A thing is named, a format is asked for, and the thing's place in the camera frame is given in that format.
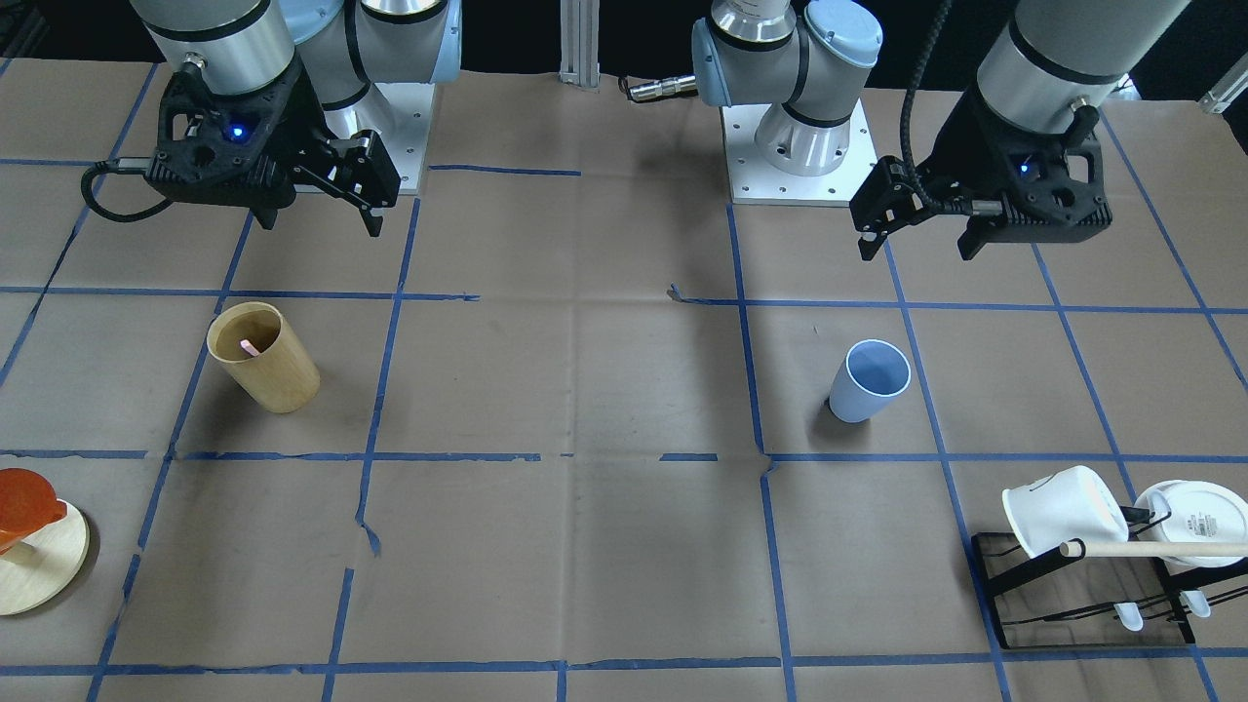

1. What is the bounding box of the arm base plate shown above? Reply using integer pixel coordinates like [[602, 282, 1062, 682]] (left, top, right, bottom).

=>
[[721, 101, 879, 209], [324, 82, 441, 196]]

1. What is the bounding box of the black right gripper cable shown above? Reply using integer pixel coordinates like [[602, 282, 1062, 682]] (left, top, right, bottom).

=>
[[81, 159, 172, 224]]

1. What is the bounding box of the round wooden cup stand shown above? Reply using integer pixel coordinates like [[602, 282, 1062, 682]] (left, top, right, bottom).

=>
[[1, 498, 91, 616]]

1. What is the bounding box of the bamboo cylinder holder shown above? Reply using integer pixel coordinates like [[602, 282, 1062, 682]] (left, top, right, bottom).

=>
[[206, 301, 321, 413]]

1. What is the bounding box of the light blue cup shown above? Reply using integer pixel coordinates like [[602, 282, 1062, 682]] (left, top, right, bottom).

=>
[[827, 339, 911, 423]]

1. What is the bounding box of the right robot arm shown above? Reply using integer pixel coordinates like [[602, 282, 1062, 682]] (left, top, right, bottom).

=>
[[121, 1, 462, 237]]

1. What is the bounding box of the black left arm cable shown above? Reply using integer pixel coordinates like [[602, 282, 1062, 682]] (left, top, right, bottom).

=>
[[900, 0, 955, 211]]

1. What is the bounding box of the aluminium frame post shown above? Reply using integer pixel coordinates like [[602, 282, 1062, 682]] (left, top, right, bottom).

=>
[[558, 0, 602, 92]]

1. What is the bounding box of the white mug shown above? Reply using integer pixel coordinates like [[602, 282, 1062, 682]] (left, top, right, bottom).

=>
[[1001, 465, 1129, 557]]

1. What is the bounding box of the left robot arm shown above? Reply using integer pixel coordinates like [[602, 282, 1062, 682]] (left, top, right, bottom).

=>
[[691, 1, 1186, 261]]

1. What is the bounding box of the black mug rack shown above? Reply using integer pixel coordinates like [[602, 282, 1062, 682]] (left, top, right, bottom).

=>
[[971, 530, 1196, 650]]

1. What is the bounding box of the orange cup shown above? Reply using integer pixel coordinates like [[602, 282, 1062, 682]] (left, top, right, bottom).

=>
[[1, 467, 67, 555]]

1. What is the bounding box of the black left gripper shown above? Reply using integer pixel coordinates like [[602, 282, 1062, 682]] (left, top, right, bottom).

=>
[[847, 86, 1112, 261]]

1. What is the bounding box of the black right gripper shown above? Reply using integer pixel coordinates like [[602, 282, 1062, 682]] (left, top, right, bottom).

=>
[[144, 66, 401, 237]]

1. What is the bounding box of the white upside-down cup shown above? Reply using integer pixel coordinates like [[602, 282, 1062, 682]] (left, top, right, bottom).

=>
[[1134, 480, 1247, 545]]

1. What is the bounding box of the wooden rack dowel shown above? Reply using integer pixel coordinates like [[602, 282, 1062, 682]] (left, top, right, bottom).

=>
[[1057, 540, 1247, 560]]

